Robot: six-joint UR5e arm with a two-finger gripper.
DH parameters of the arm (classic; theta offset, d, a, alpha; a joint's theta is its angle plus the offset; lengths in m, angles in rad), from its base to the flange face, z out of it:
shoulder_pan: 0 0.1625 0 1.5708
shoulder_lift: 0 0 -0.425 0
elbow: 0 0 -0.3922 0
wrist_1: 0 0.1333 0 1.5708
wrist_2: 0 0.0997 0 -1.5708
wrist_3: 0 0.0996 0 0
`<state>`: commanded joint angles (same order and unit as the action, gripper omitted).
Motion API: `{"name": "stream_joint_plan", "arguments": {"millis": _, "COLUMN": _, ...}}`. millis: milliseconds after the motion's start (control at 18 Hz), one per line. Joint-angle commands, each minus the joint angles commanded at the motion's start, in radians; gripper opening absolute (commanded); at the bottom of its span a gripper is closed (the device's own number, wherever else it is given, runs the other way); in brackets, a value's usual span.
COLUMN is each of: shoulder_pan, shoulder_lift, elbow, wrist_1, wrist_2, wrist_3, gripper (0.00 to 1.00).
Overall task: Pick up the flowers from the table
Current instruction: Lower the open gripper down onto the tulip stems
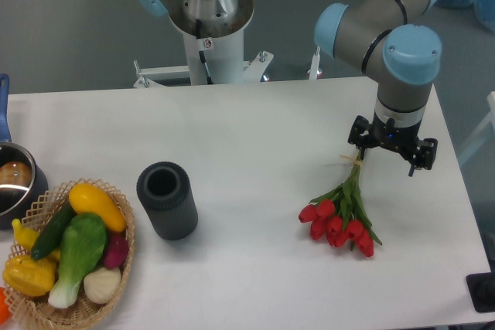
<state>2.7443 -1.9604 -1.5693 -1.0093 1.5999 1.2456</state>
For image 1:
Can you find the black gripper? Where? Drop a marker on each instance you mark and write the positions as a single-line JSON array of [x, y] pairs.
[[421, 154]]

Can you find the red tulip bouquet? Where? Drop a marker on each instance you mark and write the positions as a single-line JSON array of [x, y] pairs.
[[339, 215]]

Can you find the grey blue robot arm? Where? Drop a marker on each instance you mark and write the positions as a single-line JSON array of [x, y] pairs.
[[379, 38]]

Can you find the black device at table edge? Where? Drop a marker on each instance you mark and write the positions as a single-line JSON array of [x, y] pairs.
[[481, 291]]

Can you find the dark grey ribbed vase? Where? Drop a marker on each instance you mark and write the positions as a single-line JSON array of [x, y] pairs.
[[165, 192]]

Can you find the purple radish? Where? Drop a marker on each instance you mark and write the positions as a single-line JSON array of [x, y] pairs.
[[116, 251]]

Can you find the yellow squash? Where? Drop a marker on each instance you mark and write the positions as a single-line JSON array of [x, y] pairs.
[[87, 198]]

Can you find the green bok choy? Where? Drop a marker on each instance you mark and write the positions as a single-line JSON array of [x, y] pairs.
[[82, 246]]

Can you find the white garlic bulb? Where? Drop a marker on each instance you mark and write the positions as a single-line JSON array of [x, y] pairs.
[[101, 284]]

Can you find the green cucumber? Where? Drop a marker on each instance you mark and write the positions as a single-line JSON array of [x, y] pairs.
[[50, 238]]

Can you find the yellow banana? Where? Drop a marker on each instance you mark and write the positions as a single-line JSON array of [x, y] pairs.
[[24, 235]]

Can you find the yellow corn cob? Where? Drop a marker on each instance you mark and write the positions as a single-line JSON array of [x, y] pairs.
[[30, 277]]

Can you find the woven wicker basket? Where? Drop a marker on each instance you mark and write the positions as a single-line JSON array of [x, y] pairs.
[[36, 312]]

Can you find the orange fruit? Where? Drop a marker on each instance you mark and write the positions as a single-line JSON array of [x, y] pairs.
[[4, 308]]

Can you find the white frame at right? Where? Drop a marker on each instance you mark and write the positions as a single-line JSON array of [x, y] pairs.
[[479, 136]]

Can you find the blue handled steel pot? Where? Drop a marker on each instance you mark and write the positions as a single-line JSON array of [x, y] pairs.
[[22, 180]]

